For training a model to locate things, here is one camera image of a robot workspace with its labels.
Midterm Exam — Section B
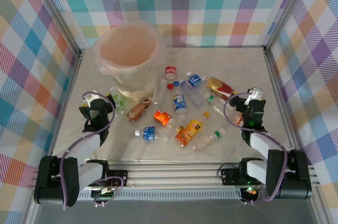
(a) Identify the clear bottle green label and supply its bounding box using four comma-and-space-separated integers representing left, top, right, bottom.
192, 127, 227, 153
202, 90, 226, 116
110, 86, 126, 116

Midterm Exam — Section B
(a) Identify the checkered cloth backdrop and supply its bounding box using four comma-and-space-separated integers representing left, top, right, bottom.
0, 0, 77, 211
50, 0, 302, 49
269, 0, 338, 224

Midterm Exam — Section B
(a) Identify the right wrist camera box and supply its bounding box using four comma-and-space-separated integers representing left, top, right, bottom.
244, 88, 265, 105

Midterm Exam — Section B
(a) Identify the aluminium frame post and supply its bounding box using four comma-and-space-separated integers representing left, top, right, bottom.
262, 0, 317, 50
27, 0, 85, 54

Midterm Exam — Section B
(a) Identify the blue label water bottle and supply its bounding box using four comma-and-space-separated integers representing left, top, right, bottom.
134, 126, 175, 143

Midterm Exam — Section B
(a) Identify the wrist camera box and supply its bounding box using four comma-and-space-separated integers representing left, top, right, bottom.
82, 92, 100, 103
244, 88, 265, 105

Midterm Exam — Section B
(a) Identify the grey slotted cable duct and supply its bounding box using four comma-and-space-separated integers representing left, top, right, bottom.
79, 189, 243, 201

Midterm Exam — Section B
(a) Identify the blue yellow label bottle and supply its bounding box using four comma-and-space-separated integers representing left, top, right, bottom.
173, 94, 189, 115

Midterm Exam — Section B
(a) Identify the clear bottle gold cap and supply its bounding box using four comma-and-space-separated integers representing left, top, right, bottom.
175, 113, 191, 133

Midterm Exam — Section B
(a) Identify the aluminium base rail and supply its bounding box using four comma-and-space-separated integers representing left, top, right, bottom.
31, 162, 322, 190

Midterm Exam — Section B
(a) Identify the tall clear plastic bottle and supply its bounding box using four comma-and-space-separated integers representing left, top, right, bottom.
154, 80, 168, 105

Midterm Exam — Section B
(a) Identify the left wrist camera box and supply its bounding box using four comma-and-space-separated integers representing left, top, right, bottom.
82, 92, 100, 103

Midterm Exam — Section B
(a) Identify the beige plastic bin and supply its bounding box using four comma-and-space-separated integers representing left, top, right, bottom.
99, 24, 166, 102

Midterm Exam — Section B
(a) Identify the orange juice bottle yellow label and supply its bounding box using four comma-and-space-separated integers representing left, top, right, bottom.
174, 111, 211, 148

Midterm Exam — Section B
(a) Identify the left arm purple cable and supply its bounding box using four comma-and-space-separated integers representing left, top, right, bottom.
60, 91, 125, 210

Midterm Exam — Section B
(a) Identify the red gold snack packet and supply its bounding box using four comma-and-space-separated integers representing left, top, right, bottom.
206, 76, 236, 101

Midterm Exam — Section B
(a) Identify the red label plastic bottle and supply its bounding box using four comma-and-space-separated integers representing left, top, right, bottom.
165, 65, 177, 80

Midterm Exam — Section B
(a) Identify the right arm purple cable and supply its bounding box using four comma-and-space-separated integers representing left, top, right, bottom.
223, 90, 288, 205

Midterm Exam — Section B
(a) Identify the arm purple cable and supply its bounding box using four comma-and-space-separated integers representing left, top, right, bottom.
60, 91, 125, 210
223, 90, 288, 205

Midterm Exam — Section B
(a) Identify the brown tea bottle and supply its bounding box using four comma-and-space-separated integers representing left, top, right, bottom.
126, 97, 154, 124

